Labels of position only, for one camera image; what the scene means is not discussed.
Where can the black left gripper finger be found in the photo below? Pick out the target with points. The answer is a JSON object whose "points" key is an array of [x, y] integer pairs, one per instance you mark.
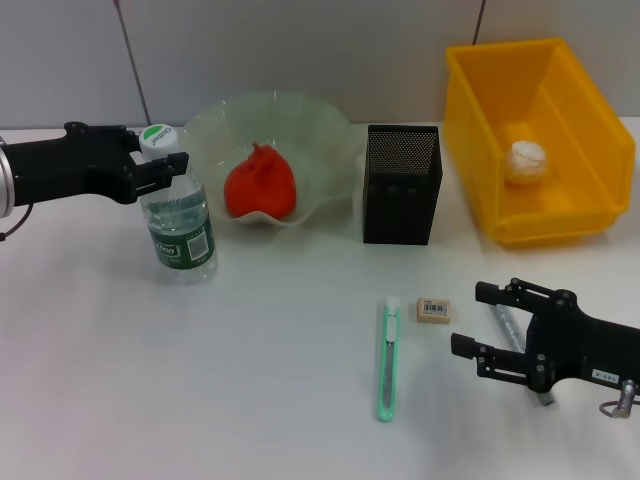
{"points": [[170, 165], [132, 142]]}

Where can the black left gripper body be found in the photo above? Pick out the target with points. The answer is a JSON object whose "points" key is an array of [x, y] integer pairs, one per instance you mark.
{"points": [[75, 167]]}

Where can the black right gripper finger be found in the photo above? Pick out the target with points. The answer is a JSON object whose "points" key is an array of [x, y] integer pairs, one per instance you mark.
{"points": [[462, 344], [487, 291]]}

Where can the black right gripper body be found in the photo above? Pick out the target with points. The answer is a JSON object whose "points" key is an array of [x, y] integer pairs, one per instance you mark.
{"points": [[585, 350]]}

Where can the clear green-label water bottle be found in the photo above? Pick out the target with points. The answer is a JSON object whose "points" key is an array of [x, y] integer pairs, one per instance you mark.
{"points": [[182, 235]]}

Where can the green utility knife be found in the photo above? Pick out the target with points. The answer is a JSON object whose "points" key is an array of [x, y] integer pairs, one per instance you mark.
{"points": [[387, 365]]}

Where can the red-orange toy orange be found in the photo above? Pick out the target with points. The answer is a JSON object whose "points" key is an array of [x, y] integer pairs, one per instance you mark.
{"points": [[260, 185]]}

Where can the white paper ball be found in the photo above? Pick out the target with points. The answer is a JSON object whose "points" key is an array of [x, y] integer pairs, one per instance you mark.
{"points": [[525, 162]]}

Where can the grey pen in clear wrapper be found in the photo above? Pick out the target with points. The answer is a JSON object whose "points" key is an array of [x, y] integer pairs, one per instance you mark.
{"points": [[507, 325]]}

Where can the beige eraser with barcode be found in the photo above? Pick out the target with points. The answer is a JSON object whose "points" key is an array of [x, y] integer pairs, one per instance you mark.
{"points": [[434, 311]]}

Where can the black mesh pen holder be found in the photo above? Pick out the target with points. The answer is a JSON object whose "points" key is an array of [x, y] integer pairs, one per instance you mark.
{"points": [[400, 200]]}

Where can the green frosted glass fruit bowl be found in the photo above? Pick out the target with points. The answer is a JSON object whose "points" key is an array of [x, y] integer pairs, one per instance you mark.
{"points": [[315, 135]]}

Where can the yellow plastic storage bin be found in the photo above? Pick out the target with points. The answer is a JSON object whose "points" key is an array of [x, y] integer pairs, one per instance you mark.
{"points": [[475, 125]]}

